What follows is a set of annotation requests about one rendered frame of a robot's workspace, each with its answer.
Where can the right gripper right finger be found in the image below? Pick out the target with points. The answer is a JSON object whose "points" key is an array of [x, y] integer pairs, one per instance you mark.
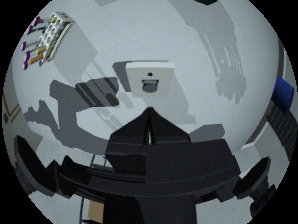
{"points": [[165, 132]]}

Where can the orange tube with purple cap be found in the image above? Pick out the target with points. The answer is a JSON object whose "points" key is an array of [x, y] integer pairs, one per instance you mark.
{"points": [[33, 60]]}

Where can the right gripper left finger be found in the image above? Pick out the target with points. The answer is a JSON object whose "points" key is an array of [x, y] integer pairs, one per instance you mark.
{"points": [[135, 131]]}

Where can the green tube rack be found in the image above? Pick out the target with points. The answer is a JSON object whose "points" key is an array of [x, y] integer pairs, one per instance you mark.
{"points": [[208, 2]]}

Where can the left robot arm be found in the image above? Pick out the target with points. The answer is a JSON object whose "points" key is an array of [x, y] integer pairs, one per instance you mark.
{"points": [[23, 180]]}

